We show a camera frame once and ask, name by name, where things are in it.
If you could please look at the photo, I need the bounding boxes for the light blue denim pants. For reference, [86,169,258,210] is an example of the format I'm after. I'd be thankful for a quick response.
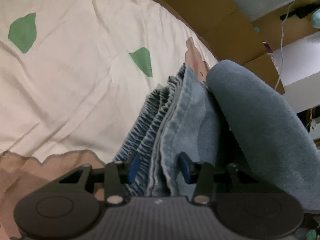
[116,60,319,211]

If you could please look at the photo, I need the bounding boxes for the cream bear print duvet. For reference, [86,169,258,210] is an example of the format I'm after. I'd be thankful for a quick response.
[1,0,217,239]

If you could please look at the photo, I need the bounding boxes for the white shelf board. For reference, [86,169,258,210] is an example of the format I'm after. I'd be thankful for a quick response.
[274,32,320,113]

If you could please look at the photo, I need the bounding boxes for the detergent refill pouch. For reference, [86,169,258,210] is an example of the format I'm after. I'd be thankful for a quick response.
[262,41,274,61]

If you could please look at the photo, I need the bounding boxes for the brown cardboard sheet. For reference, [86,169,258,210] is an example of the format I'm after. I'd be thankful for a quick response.
[154,0,316,94]

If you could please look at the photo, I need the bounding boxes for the white cable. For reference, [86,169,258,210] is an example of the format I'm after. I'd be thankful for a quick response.
[273,0,297,91]

